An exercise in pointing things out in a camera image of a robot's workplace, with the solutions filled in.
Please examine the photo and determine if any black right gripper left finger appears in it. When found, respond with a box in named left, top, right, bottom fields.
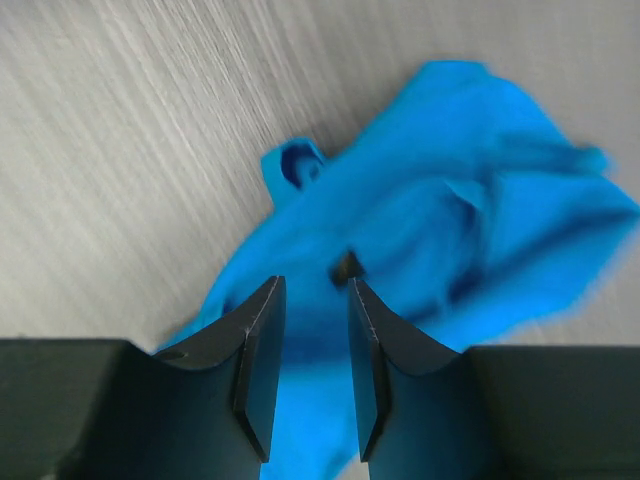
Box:
left=1, top=277, right=286, bottom=479

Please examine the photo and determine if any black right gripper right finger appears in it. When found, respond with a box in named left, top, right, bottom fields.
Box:
left=348, top=280, right=639, bottom=479

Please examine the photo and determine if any blue t-shirt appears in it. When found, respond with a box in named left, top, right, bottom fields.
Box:
left=178, top=61, right=639, bottom=479

